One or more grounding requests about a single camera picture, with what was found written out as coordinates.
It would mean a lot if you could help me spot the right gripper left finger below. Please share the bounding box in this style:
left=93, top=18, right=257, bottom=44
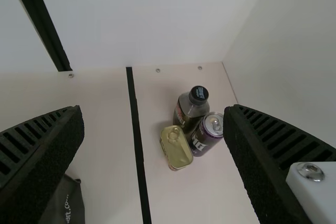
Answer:
left=0, top=105, right=85, bottom=224

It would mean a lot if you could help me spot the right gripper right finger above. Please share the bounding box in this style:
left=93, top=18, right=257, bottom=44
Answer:
left=223, top=104, right=336, bottom=224

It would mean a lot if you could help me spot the dark grey bag with straps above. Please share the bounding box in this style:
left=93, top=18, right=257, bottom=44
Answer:
left=38, top=174, right=86, bottom=224

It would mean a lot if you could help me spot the purple can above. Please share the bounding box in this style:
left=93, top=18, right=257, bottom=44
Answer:
left=190, top=112, right=225, bottom=158

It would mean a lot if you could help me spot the dark coffee bottle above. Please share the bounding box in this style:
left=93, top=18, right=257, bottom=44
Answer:
left=172, top=85, right=211, bottom=135

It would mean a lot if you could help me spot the rectangular gold tin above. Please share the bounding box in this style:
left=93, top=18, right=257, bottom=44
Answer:
left=160, top=125, right=194, bottom=172

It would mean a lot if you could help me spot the black strip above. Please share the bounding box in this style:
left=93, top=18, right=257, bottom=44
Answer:
left=125, top=66, right=152, bottom=224

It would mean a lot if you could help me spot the black post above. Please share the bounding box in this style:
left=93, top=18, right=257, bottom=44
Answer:
left=7, top=0, right=73, bottom=72

